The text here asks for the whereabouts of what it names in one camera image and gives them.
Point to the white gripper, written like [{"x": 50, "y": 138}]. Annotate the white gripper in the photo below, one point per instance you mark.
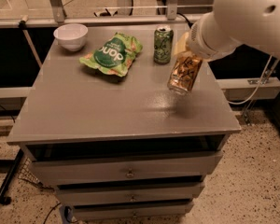
[{"x": 197, "y": 41}]

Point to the orange soda can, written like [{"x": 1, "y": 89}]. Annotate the orange soda can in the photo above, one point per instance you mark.
[{"x": 184, "y": 73}]

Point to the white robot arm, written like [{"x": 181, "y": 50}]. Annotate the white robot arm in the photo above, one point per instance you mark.
[{"x": 232, "y": 23}]

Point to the green soda can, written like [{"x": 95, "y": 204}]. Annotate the green soda can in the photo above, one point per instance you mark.
[{"x": 163, "y": 40}]

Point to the green chip bag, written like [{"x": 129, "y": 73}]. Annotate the green chip bag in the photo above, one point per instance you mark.
[{"x": 115, "y": 56}]

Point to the white bowl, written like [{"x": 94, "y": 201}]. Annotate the white bowl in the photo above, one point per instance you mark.
[{"x": 72, "y": 37}]

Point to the grey drawer cabinet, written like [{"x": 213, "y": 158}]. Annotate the grey drawer cabinet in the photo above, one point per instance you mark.
[{"x": 74, "y": 113}]

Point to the grey metal railing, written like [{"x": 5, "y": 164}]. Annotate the grey metal railing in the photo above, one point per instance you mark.
[{"x": 51, "y": 13}]

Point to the top grey drawer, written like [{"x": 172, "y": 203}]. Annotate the top grey drawer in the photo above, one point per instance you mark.
[{"x": 55, "y": 173}]

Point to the grey drawer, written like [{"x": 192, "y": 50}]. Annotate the grey drawer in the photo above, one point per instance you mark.
[
  {"x": 134, "y": 210},
  {"x": 133, "y": 194},
  {"x": 55, "y": 173}
]

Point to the middle grey drawer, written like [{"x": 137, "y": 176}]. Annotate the middle grey drawer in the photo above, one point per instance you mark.
[{"x": 133, "y": 194}]

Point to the bottom grey drawer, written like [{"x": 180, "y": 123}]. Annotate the bottom grey drawer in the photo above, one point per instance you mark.
[{"x": 134, "y": 210}]

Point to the black floor stand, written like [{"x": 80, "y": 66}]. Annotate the black floor stand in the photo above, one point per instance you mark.
[{"x": 12, "y": 167}]

